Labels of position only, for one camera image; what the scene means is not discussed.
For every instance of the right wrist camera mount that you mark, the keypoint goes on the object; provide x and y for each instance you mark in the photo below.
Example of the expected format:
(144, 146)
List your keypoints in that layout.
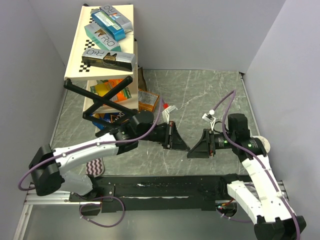
(210, 118)

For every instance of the cream two-tier shelf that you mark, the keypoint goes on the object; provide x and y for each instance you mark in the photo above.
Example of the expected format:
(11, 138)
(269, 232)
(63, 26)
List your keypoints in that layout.
(76, 70)

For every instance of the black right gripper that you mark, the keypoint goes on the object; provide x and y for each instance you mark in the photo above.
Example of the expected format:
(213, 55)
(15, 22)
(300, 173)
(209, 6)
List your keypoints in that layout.
(206, 146)

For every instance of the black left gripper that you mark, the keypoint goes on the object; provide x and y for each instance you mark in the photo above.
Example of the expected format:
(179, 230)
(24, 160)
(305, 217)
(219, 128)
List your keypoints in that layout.
(172, 139)

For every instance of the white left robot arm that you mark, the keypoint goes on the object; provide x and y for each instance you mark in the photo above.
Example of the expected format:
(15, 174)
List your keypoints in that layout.
(51, 168)

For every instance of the white tape roll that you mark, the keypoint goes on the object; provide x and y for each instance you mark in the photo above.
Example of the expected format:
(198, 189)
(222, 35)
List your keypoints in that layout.
(265, 143)

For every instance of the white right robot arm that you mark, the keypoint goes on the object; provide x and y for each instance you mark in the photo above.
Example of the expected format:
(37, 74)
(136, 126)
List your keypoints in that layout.
(267, 208)

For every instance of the silver R&O box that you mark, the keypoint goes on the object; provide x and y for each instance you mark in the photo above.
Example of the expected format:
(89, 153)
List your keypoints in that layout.
(118, 17)

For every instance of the orange Kettle chips bag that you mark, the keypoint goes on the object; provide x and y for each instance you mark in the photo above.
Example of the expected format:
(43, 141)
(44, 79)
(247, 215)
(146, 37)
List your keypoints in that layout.
(147, 100)

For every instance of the orange sponge package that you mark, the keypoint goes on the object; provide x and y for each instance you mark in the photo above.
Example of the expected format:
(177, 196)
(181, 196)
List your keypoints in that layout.
(104, 86)

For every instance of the blue foil box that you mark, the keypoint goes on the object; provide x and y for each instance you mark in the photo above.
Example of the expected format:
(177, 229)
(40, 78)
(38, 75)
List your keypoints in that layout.
(109, 25)

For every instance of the dark grey R&O box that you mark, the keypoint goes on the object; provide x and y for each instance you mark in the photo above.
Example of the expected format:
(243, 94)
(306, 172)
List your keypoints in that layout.
(115, 60)

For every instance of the teal R&O box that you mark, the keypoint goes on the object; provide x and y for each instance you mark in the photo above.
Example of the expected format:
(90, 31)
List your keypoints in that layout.
(102, 38)

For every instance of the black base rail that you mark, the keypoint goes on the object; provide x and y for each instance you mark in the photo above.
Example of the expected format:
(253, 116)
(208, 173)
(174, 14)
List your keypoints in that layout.
(164, 192)

